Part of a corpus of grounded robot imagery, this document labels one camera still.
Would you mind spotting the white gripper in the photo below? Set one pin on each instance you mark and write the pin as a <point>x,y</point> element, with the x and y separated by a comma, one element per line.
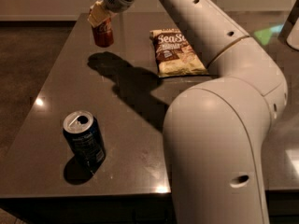
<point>115,6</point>

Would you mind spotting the red coke can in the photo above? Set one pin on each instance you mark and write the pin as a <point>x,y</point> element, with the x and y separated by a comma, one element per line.
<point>103,34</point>

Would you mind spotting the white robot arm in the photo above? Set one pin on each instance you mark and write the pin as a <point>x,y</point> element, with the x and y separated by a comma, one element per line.
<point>213,132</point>

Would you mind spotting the brown sea salt chip bag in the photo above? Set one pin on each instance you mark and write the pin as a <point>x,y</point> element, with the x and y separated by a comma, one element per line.
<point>174,55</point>

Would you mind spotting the blue open soda can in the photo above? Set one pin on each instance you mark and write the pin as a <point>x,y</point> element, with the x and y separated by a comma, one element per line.
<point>83,135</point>

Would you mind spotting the green and white snack bag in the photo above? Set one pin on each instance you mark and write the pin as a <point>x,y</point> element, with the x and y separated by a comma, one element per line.
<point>264,36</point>

